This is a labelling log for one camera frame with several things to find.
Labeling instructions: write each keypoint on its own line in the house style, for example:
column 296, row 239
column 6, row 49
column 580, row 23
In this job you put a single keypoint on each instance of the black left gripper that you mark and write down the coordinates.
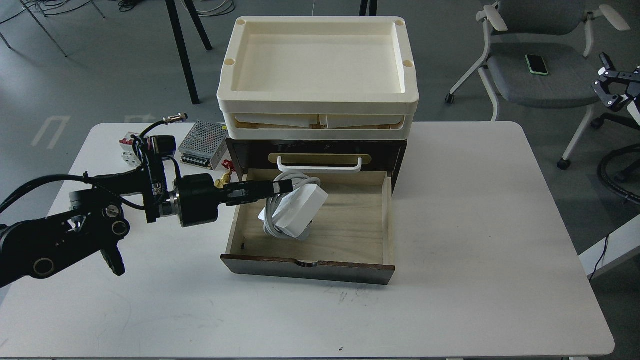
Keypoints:
column 198, row 200

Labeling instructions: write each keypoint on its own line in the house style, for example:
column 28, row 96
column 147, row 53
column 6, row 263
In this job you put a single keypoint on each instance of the white power strip with cable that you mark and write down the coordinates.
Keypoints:
column 289, row 216

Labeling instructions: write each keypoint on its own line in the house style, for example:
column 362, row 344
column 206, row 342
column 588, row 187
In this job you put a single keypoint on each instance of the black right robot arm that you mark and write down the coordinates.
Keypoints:
column 630, row 98

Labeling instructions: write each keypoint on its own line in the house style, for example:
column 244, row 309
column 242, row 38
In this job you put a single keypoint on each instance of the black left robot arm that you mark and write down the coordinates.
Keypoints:
column 95, row 222

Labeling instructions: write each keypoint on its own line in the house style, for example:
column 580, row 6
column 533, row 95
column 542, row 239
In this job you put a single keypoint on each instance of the dark wooden cabinet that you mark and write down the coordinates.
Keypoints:
column 344, row 166

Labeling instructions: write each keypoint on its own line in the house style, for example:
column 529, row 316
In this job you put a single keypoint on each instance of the metal mesh power supply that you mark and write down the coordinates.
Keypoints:
column 204, row 145

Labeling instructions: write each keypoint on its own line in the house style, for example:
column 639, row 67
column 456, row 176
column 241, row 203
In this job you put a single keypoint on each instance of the grey office chair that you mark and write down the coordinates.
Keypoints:
column 502, row 66

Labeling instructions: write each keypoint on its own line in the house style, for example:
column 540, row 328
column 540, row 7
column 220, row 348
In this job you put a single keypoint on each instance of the green smartphone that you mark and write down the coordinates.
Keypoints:
column 536, row 65

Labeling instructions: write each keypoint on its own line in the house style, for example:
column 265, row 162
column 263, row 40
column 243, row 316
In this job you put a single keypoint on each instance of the open wooden drawer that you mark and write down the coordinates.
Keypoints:
column 351, row 237

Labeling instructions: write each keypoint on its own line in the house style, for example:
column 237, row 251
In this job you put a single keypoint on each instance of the cream plastic tray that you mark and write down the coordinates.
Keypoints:
column 303, row 78

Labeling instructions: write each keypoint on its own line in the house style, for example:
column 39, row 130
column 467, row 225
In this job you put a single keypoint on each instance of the white red circuit breaker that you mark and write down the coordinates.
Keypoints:
column 129, row 154

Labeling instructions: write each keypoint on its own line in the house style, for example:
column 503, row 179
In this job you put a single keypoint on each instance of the brass valve red handle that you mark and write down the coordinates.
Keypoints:
column 226, row 178

